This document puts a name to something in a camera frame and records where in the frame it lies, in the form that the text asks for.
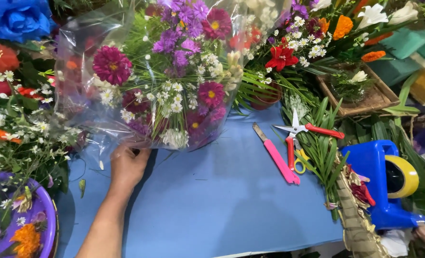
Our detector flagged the blue paper sheet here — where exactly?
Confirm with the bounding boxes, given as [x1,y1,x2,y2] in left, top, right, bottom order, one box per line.
[56,103,344,258]

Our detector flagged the gold lace ribbon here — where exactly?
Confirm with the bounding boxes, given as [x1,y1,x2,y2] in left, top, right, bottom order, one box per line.
[332,150,390,258]

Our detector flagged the cellophane-wrapped flower bouquet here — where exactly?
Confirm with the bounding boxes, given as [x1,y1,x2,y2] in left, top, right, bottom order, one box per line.
[53,0,292,169]

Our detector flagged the person's left hand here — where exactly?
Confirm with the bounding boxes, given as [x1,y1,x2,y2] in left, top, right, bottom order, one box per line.
[110,145,152,191]

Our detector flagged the pink-handled knife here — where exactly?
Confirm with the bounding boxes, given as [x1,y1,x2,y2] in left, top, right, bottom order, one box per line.
[253,122,301,186]

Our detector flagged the red lily flower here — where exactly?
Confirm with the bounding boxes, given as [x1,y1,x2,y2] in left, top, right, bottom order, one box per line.
[265,44,299,72]

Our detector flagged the purple plastic basin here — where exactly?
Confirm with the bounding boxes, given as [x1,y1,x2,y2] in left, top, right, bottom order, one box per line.
[0,171,58,258]

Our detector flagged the yellow tape roll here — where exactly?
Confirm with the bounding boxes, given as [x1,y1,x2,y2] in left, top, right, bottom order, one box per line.
[384,155,420,199]

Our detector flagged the red-handled garden shears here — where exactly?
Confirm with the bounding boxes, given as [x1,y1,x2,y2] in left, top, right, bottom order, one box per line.
[273,108,346,171]

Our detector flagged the bundle of long green leaves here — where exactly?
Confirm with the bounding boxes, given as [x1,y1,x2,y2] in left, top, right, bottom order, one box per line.
[280,96,350,221]

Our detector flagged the blue artificial rose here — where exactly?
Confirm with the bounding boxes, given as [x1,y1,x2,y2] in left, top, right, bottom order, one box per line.
[0,0,56,44]

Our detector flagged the yellow-handled scissors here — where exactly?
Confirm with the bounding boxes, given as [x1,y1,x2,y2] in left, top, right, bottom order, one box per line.
[292,138,312,175]

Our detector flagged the orange marigold flower head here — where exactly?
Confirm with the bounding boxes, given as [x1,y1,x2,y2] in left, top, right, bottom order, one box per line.
[9,224,41,258]

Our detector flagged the red flower pot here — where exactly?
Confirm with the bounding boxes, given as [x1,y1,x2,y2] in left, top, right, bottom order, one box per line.
[250,83,283,111]

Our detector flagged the heap of mixed flowers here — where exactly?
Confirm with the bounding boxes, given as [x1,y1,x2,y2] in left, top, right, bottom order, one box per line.
[0,36,88,190]

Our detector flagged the white cloth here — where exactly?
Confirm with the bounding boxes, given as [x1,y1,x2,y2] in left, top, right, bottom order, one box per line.
[380,229,414,258]

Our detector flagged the white flower in greenery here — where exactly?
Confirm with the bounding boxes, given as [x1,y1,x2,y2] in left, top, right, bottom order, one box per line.
[350,70,368,83]

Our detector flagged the arrangement of lilies and marigolds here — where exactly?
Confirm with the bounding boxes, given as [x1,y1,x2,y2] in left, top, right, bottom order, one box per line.
[234,0,425,77]

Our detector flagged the wooden basket tray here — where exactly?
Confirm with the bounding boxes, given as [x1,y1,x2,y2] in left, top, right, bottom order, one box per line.
[316,63,401,118]

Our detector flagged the blue tape dispenser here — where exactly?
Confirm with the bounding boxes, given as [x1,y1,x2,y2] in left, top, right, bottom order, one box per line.
[340,140,425,231]

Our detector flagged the red fabric flower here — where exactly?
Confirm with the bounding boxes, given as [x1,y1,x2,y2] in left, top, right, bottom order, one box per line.
[347,164,376,207]

